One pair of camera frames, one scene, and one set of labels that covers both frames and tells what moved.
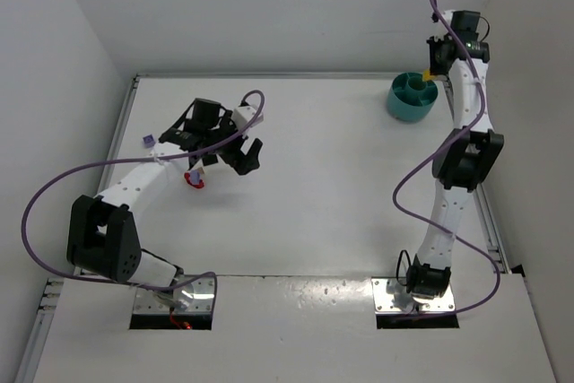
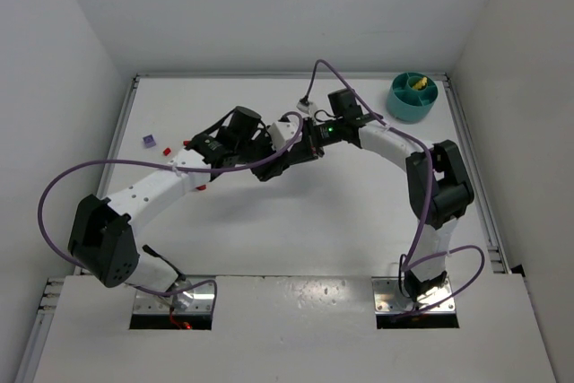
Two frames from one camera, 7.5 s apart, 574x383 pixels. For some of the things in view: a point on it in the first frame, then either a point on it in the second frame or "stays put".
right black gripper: (436, 65) to (309, 146)
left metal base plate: (196, 296) stays put
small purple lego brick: (148, 141) stays put
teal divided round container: (410, 98) stays put
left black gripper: (234, 155) to (258, 161)
